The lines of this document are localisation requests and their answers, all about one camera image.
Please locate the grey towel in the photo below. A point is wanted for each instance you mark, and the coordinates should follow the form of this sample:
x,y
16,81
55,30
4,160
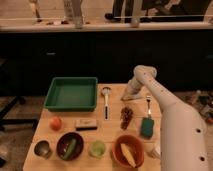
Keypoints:
x,y
128,97

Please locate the wooden block eraser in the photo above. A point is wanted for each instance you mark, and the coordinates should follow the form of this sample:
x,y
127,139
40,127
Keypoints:
x,y
86,124

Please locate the green plastic tray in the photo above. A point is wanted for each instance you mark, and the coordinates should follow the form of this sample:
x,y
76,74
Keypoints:
x,y
75,94

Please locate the dark brown bowl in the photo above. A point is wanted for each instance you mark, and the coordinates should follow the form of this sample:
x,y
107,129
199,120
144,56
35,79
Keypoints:
x,y
64,142

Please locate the yellow corn cob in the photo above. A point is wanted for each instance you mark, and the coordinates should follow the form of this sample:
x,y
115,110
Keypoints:
x,y
127,154

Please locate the bunch of dark grapes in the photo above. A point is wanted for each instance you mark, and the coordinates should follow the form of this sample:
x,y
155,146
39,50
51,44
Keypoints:
x,y
126,117

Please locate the metal spoon black handle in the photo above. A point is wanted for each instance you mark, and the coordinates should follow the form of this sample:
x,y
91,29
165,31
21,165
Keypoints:
x,y
105,92

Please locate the light green cup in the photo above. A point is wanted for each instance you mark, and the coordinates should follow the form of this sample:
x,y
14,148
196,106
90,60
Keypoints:
x,y
97,149

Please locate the small metal cup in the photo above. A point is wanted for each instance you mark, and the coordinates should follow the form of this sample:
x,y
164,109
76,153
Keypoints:
x,y
42,149

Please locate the green cucumber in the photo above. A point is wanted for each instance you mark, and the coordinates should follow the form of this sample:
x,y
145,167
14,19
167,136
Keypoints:
x,y
70,149

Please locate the green sponge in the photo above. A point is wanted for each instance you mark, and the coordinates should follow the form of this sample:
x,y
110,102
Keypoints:
x,y
146,128

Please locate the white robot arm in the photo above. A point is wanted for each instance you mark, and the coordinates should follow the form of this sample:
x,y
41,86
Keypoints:
x,y
182,128

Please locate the silver fork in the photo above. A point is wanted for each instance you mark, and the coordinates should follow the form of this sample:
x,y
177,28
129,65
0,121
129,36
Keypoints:
x,y
148,100

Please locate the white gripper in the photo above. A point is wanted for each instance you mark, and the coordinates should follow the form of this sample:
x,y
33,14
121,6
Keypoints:
x,y
133,87

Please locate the orange bowl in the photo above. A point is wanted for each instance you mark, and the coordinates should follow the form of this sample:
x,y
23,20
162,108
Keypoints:
x,y
135,147

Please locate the white paper cup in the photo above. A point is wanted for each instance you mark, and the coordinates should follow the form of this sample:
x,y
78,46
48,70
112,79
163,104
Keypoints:
x,y
156,151

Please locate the red orange fruit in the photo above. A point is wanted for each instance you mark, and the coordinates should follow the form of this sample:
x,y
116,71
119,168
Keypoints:
x,y
55,123

